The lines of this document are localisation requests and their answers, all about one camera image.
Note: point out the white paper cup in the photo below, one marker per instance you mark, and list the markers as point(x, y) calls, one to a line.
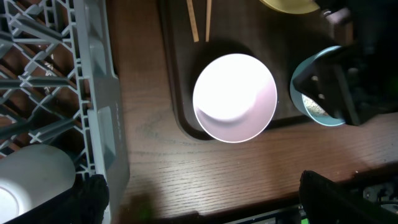
point(32, 176)

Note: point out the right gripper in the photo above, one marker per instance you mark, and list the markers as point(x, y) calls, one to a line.
point(358, 81)

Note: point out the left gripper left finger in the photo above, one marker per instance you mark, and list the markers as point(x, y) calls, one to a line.
point(84, 203)

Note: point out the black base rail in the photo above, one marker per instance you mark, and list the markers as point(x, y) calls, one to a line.
point(383, 194)

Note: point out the pink bowl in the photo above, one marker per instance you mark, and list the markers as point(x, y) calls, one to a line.
point(234, 98)

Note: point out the grey dishwasher rack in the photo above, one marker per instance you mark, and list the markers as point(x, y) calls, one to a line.
point(59, 87)

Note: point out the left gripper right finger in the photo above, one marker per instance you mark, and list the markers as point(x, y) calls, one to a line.
point(318, 192)

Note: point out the dark brown serving tray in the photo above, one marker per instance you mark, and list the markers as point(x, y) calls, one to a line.
point(279, 40)

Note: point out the wooden chopstick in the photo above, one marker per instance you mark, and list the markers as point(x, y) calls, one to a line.
point(208, 20)
point(193, 24)

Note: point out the light blue bowl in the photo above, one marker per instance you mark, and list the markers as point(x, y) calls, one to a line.
point(306, 105)

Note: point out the yellow plate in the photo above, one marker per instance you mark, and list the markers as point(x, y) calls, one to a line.
point(292, 6)

